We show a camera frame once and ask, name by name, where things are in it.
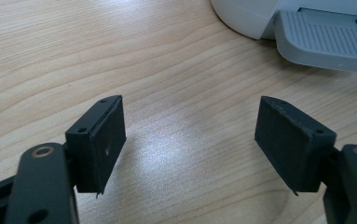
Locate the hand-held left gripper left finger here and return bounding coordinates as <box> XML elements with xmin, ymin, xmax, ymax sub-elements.
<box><xmin>64</xmin><ymin>94</ymin><xmax>128</xmax><ymax>199</ymax></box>

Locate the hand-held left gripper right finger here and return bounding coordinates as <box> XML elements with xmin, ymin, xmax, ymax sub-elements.
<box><xmin>254</xmin><ymin>95</ymin><xmax>337</xmax><ymax>197</ymax></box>

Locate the grey ribbed drip tray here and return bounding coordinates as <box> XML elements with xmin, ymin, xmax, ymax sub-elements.
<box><xmin>272</xmin><ymin>7</ymin><xmax>357</xmax><ymax>75</ymax></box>

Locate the white appliance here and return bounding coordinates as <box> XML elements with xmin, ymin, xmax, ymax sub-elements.
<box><xmin>209</xmin><ymin>0</ymin><xmax>357</xmax><ymax>41</ymax></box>

